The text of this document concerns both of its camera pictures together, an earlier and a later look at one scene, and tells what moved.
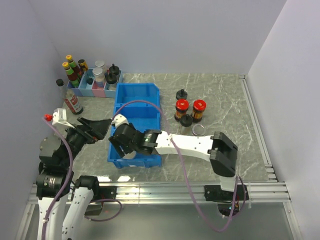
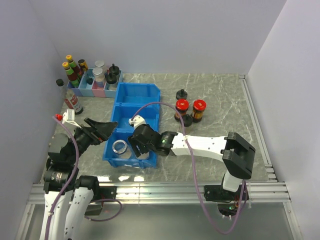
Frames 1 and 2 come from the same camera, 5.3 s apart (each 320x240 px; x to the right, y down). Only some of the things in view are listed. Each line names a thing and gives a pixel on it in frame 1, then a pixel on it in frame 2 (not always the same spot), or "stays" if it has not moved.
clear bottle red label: [73, 102] stays
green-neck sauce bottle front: [72, 76] stays
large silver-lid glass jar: [198, 130] -> [144, 156]
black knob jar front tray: [111, 79] stays
